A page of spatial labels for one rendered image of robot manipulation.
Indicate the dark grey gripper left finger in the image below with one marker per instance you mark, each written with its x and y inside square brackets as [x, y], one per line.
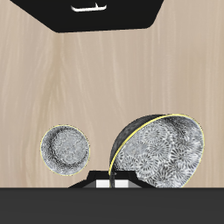
[97, 177]

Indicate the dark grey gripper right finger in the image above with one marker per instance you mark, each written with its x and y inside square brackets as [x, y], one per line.
[124, 177]

